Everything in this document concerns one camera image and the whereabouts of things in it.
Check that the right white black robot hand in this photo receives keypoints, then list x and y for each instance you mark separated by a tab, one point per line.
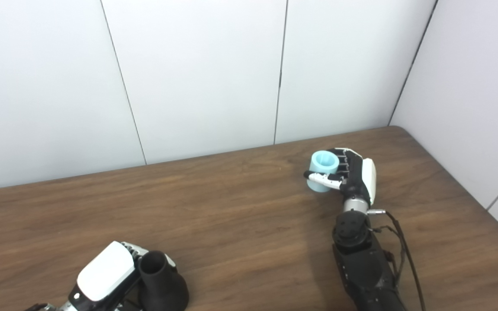
359	177

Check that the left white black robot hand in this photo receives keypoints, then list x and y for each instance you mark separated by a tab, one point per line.
104	272

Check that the light blue cylinder cup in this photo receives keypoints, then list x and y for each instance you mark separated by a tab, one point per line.
323	163

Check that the black flared nozzle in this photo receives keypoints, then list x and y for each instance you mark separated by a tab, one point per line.
162	285

